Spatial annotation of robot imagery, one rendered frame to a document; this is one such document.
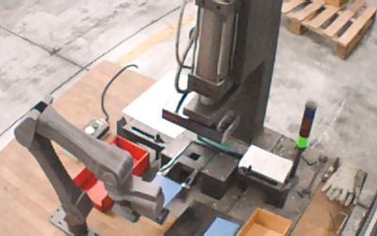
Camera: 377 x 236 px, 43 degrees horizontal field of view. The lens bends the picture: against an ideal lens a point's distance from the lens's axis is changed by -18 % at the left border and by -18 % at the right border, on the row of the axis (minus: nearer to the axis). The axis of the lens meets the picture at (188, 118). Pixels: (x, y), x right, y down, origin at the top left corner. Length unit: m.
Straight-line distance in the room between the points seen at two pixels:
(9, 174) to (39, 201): 0.16
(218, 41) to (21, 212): 0.76
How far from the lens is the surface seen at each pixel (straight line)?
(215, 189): 1.58
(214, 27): 1.30
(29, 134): 1.24
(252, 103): 1.69
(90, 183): 1.62
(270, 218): 1.51
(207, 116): 1.42
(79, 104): 1.90
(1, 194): 1.62
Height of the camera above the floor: 2.08
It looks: 40 degrees down
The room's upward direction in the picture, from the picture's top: 6 degrees clockwise
